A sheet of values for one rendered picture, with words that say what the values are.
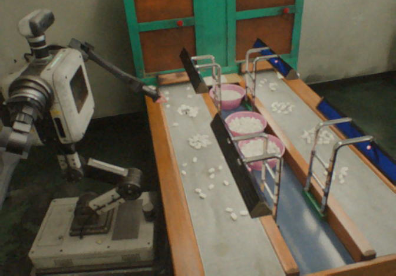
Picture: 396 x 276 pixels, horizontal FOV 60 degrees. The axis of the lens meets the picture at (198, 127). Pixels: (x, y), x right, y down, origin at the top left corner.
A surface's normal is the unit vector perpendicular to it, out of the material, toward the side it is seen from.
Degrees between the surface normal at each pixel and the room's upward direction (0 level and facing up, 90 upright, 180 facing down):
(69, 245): 0
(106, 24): 90
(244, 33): 90
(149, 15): 90
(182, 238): 0
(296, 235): 0
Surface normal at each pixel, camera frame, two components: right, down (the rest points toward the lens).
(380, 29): 0.22, 0.52
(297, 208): -0.06, -0.84
